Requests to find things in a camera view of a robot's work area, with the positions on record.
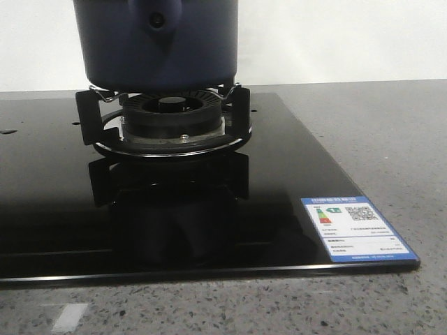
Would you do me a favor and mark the right black pot support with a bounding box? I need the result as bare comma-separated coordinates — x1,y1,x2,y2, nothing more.
75,82,252,161

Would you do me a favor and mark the dark blue pot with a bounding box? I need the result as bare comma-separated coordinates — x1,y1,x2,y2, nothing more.
73,0,238,93

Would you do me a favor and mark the right gas burner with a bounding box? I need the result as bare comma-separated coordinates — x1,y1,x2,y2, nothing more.
122,90,224,143

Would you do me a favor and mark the blue energy label sticker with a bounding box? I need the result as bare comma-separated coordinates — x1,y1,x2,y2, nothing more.
301,196,418,263

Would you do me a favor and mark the black glass gas cooktop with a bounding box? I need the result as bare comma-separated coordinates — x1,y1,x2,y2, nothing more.
1,93,420,288

